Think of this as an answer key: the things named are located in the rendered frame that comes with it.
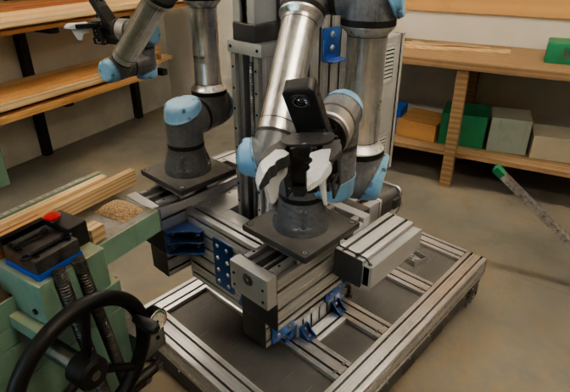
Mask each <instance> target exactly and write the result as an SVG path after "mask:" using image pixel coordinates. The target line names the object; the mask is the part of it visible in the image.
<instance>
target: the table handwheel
mask: <svg viewBox="0 0 570 392"><path fill-rule="evenodd" d="M112 305H114V306H119V307H122V308H124V309H126V310H127V311H128V312H129V313H130V314H131V316H132V317H133V316H134V315H136V314H138V315H140V316H145V317H148V313H147V311H146V309H145V307H144V306H143V304H142V302H141V301H140V300H139V299H138V298H136V297H135V296H134V295H132V294H129V293H127V292H125V291H121V290H103V291H98V292H95V293H92V294H89V295H86V296H84V297H82V298H79V299H78V300H76V301H74V302H72V303H71V304H69V305H67V306H66V307H65V308H64V309H62V310H61V311H60V312H58V313H57V314H56V315H55V316H53V317H52V318H51V319H50V320H49V321H48V322H47V323H46V324H45V325H44V326H43V327H42V328H41V329H40V330H39V331H38V333H37V334H36V335H35V336H34V338H33V339H30V338H28V337H27V336H25V335H24V334H22V333H21V332H19V339H20V341H22V342H23V343H25V344H27V347H26V348H25V350H24V352H23V353H22V355H21V356H20V358H19V360H18V362H17V364H16V365H15V367H14V370H13V372H12V374H11V377H10V379H9V381H8V386H7V389H6V392H26V391H27V388H28V385H29V382H30V380H31V377H32V374H33V372H34V371H35V369H36V366H37V364H38V363H39V361H40V360H41V359H42V357H43V356H46V357H47V358H48V359H49V360H51V361H53V362H54V363H56V364H57V365H59V366H60V367H62V368H63V369H64V370H65V378H66V379H67V381H69V382H70V383H69V384H68V386H67V387H66V388H65V389H64V391H63V392H76V391H77V390H78V388H79V389H81V390H82V391H85V392H87V391H91V390H93V389H95V388H97V387H98V386H99V385H100V384H101V383H102V382H103V381H104V379H105V377H106V375H107V373H110V372H126V374H125V376H124V377H123V379H122V381H121V382H120V385H119V386H118V388H117V389H116V391H115V392H132V390H133V389H134V387H135V385H136V383H137V380H138V379H139V377H140V375H141V373H142V370H143V367H144V365H145V362H146V360H147V356H148V350H149V345H150V337H151V334H149V333H146V332H145V331H143V330H142V329H141V328H140V327H138V326H137V325H136V324H135V326H136V343H135V349H134V352H133V356H132V359H131V362H125V363H108V361H107V360H106V359H105V358H104V357H102V356H101V355H99V354H97V353H96V352H94V351H92V341H91V311H93V310H96V309H98V308H101V307H105V306H112ZM79 318H80V319H81V351H78V350H76V349H74V348H73V347H71V346H69V345H68V344H66V343H65V342H63V341H62V340H60V339H58V336H59V335H60V334H61V333H62V332H63V331H64V330H65V329H66V328H67V327H68V326H69V325H70V324H72V323H73V322H75V321H76V320H77V319H79ZM148 318H149V317H148Z"/></svg>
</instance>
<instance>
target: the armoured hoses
mask: <svg viewBox="0 0 570 392"><path fill-rule="evenodd" d="M70 263H71V265H72V266H73V267H74V269H75V274H76V275H77V277H78V280H79V283H80V285H81V288H82V291H83V294H84V296H86V295H89V294H92V293H95V292H97V291H98V290H97V288H96V286H95V283H94V281H93V278H92V274H91V273H90V270H89V266H88V264H87V260H86V257H85V256H84V255H78V256H76V257H74V258H73V259H72V260H71V261H70ZM51 275H52V277H53V280H54V281H55V284H56V287H57V290H58V292H59V295H60V298H61V300H62V303H63V304H64V307H66V306H67V305H69V304H71V303H72V302H74V301H76V300H77V298H76V296H75V292H74V290H73V288H72V285H71V282H70V279H69V276H68V273H67V271H66V269H65V267H63V266H61V267H57V268H55V269H54V270H52V271H51ZM91 313H92V316H93V319H94V321H95V323H96V326H97V329H98V331H99V334H100V336H101V338H102V341H103V344H104V347H105V349H106V351H107V354H108V356H109V359H110V362H111V363H125V362H124V359H123V357H122V354H121V353H120V348H119V346H118V344H117V341H116V339H115V336H114V333H113V330H112V328H111V326H110V323H109V319H108V317H107V314H106V312H105V309H104V308H103V307H101V308H98V309H96V310H93V311H91ZM70 325H71V327H72V328H73V330H74V333H75V337H76V340H77V342H78V344H79V346H80V348H81V319H80V318H79V319H77V320H76V321H75V322H73V323H72V324H70ZM91 340H92V338H91ZM92 351H94V352H96V353H97V351H96V350H95V347H94V344H93V342H92ZM163 366H164V363H163V361H162V360H160V359H157V360H156V361H154V362H152V363H151V364H150V365H149V366H147V367H146V368H144V369H143V370H142V373H141V375H140V377H139V379H138V380H137V383H136V385H135V387H134V389H133V390H132V392H138V391H139V390H141V389H142V388H144V387H145V386H147V385H148V384H150V383H151V382H152V376H153V375H154V374H155V373H156V372H158V371H159V370H160V369H162V368H163ZM125 374H126V372H116V373H115V375H116V377H117V379H118V381H119V384H120V382H121V381H122V379H123V377H124V376H125ZM96 391H97V392H111V390H110V388H109V384H108V381H107V379H106V377H105V379H104V381H103V382H102V383H101V384H100V385H99V386H98V387H97V388H96Z"/></svg>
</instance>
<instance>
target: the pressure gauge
mask: <svg viewBox="0 0 570 392"><path fill-rule="evenodd" d="M146 311H147V313H148V317H149V318H151V319H153V320H155V321H157V320H158V321H159V326H160V330H161V329H162V327H163V326H164V325H165V322H166V319H167V312H166V310H165V309H162V308H160V307H158V306H157V305H151V306H150V307H149V308H147V310H146ZM160 330H159V331H160Z"/></svg>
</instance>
